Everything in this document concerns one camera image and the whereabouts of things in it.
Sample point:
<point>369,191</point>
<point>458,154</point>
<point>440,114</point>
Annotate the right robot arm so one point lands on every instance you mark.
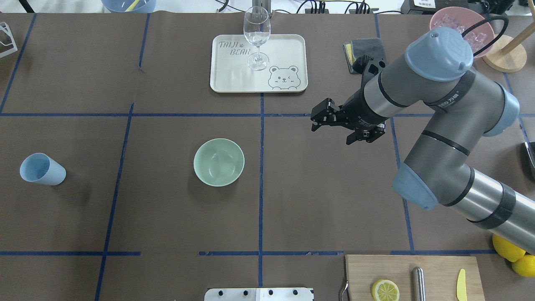
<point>437,70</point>

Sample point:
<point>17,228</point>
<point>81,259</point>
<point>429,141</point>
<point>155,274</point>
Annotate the steel muddler black cap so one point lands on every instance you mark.
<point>418,284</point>

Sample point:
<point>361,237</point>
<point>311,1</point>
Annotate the steel ice scoop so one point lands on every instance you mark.
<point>530,153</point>

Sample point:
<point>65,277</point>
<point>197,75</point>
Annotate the wooden cup stand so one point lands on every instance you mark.
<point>508,55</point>

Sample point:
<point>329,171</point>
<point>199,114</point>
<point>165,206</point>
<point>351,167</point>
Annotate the yellow lemon oval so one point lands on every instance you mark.
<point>506,249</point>

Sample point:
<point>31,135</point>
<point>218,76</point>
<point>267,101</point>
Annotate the cream bear tray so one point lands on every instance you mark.
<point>236,69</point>

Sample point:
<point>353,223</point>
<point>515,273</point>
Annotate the half lemon slice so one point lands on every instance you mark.
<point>385,290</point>

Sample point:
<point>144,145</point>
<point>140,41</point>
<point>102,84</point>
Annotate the clear wine glass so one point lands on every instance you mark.
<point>257,30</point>

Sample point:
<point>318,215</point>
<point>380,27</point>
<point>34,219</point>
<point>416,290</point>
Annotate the wooden cutting board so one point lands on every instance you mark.
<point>440,275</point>

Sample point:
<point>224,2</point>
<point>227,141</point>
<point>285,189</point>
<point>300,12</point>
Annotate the grey yellow folded cloth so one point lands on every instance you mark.
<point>359,53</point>

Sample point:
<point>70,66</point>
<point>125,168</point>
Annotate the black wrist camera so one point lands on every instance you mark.
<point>368,67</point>

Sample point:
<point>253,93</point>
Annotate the yellow plastic knife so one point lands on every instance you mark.
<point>461,290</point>

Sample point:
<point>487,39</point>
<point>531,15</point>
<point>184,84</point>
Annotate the light blue cup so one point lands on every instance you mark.
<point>39,168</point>

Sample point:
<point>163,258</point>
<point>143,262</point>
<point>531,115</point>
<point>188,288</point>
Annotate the blue basin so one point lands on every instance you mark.
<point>130,6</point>

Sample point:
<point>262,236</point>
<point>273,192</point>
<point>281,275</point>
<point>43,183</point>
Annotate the yellow lemon round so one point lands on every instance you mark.
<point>525,266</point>

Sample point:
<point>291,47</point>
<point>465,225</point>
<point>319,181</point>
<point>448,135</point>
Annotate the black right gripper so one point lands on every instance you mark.
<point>356,111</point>

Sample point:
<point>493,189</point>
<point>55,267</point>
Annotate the green bowl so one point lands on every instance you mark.
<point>219,162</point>

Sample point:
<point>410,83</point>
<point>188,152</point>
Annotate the white wire rack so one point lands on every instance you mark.
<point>8,45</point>

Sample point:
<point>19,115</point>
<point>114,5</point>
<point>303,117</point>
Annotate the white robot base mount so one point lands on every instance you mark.
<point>260,294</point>

